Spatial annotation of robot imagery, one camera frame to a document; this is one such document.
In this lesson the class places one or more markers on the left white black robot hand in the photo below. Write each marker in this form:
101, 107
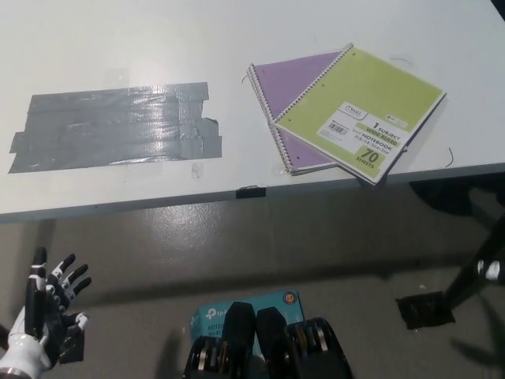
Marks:
33, 347

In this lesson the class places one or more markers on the purple spiral notebook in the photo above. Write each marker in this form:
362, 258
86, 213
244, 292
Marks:
282, 79

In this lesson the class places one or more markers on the teal router box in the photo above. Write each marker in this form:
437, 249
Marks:
215, 316

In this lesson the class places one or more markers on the small black tape piece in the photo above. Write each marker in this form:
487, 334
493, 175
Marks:
250, 193

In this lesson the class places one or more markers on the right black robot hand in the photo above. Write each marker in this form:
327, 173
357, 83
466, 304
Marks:
489, 269

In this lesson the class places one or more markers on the grey duct tape patch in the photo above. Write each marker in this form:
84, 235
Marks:
114, 126

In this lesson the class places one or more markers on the green spiral notebook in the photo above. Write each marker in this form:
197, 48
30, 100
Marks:
355, 102

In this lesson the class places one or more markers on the clear tape piece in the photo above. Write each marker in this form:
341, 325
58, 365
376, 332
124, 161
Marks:
196, 170

